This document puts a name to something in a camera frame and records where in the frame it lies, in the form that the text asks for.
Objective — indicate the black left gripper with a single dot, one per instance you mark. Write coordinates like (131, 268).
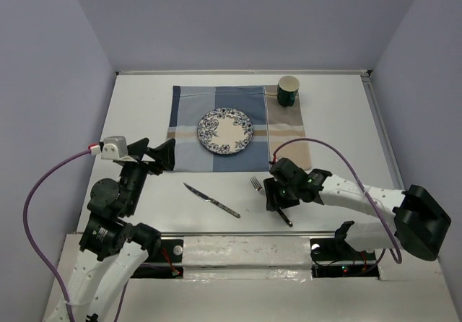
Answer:
(164, 154)

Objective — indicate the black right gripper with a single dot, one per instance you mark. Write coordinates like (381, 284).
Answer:
(271, 187)

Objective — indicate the steel fork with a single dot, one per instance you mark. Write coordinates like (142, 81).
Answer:
(259, 188)

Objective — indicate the steel table knife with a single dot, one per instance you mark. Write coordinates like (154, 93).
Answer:
(210, 200)

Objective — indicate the blue beige plaid cloth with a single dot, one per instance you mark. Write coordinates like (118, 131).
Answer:
(276, 129)

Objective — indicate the blue floral plate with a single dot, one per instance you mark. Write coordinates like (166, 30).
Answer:
(225, 131)

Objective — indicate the dark green mug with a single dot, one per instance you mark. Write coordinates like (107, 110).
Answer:
(287, 89)

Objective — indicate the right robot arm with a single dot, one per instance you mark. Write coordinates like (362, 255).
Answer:
(409, 220)

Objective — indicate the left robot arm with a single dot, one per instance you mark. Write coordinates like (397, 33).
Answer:
(111, 249)

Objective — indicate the white front cover panel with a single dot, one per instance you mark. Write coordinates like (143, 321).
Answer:
(246, 252)

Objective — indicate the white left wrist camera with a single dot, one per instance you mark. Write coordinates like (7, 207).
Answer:
(112, 148)

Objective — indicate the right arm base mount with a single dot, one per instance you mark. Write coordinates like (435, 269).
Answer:
(335, 259)

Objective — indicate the white table edge rail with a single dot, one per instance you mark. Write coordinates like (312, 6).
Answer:
(361, 72)

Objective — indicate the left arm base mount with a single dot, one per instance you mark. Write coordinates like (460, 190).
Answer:
(166, 263)

